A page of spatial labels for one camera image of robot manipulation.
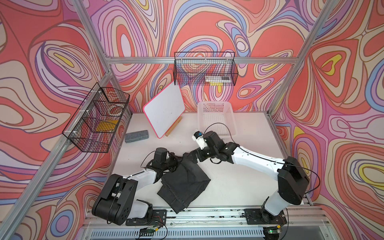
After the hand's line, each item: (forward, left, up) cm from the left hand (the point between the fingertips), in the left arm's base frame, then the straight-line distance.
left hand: (185, 157), depth 88 cm
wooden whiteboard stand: (+27, +9, -2) cm, 28 cm away
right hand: (-2, -6, +5) cm, 8 cm away
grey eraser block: (+18, +35, -3) cm, 39 cm away
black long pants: (-15, +2, -3) cm, 16 cm away
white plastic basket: (+41, -24, -6) cm, 48 cm away
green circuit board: (-35, +18, -10) cm, 41 cm away
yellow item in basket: (+4, +37, +25) cm, 45 cm away
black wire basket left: (+4, +45, +22) cm, 50 cm away
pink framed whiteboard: (+18, +12, +21) cm, 30 cm away
